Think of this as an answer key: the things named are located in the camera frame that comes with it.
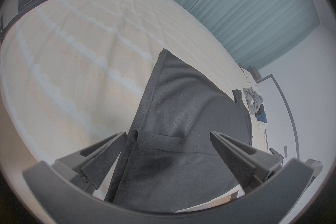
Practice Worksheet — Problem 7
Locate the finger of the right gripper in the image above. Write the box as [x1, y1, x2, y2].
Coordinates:
[269, 147, 285, 159]

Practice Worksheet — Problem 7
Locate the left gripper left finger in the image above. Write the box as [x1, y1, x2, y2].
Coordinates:
[54, 132, 128, 191]

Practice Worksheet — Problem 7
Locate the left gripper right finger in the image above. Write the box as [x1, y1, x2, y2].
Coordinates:
[210, 131, 283, 190]

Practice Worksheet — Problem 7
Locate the black T-shirt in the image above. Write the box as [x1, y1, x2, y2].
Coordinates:
[104, 48, 254, 213]

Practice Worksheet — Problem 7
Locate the grey garment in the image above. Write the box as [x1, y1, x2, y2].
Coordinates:
[243, 87, 264, 115]

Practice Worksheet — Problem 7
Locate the white printed pillow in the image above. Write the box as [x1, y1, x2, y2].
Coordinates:
[240, 68, 260, 88]

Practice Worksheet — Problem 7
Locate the grey bedside table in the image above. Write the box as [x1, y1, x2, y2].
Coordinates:
[237, 62, 262, 79]

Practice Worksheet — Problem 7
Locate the bed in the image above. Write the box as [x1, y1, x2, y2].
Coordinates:
[0, 0, 300, 208]

